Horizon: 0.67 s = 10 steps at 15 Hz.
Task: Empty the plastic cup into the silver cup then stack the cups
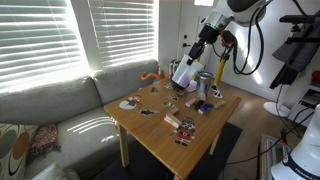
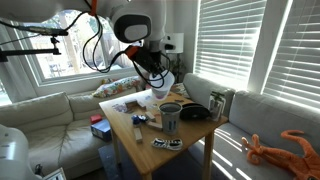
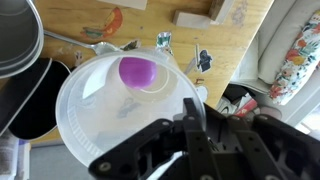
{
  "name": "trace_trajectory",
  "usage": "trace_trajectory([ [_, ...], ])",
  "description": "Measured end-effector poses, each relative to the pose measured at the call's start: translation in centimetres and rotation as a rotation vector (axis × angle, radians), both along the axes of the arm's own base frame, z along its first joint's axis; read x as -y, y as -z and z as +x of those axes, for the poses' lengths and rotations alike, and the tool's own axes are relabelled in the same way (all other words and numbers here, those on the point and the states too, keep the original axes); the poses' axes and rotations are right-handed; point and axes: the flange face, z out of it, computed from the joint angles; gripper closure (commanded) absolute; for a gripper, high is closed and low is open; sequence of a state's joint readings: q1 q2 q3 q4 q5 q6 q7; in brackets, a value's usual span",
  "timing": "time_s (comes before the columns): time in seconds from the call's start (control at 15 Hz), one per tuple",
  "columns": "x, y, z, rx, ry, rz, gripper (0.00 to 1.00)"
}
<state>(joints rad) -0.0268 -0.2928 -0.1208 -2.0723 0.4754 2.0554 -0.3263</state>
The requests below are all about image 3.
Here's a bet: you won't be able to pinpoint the silver metal cup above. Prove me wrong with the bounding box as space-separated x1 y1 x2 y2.
0 0 45 80

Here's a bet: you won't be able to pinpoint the clear plastic cup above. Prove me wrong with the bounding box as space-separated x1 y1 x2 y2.
54 47 208 168

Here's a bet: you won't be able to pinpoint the orange fish sticker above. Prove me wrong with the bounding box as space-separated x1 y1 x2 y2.
80 7 124 40

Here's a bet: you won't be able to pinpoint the wooden side table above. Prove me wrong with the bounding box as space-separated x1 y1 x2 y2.
29 0 276 144

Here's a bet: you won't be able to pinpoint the stack of books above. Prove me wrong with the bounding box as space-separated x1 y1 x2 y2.
0 128 32 180

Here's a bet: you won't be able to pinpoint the black ninja sticker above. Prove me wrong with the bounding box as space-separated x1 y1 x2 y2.
184 44 214 76

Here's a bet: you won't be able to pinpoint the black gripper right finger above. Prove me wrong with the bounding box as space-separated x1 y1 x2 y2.
204 103 320 180

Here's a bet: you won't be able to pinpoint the snowman sticker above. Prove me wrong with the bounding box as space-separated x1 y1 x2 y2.
194 78 210 103

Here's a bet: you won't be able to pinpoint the metal spoon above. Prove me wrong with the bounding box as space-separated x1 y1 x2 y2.
43 29 122 56

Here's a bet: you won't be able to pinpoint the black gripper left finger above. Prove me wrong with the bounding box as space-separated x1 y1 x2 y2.
88 98 214 180

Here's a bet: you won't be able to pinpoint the grey fabric sofa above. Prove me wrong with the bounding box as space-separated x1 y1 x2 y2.
28 139 101 180

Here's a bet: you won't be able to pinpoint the purple ball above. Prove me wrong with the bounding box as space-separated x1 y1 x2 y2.
118 56 158 90

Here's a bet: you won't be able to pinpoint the red white booklet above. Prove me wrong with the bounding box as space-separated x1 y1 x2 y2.
233 96 259 116

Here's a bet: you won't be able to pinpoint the faded pale sticker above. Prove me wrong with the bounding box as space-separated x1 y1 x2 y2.
231 0 249 27

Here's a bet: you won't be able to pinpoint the green white character sticker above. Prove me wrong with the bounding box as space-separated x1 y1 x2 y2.
155 31 174 57

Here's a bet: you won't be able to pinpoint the black round container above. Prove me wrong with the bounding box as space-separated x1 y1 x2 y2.
0 57 73 141

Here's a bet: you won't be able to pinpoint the floral print pillow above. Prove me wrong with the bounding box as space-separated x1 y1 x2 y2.
269 9 320 106

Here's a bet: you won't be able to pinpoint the cream leather sofa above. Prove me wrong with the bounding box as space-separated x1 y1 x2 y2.
216 0 320 128

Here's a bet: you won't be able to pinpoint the grey black character sticker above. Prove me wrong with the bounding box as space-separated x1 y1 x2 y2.
73 50 84 68

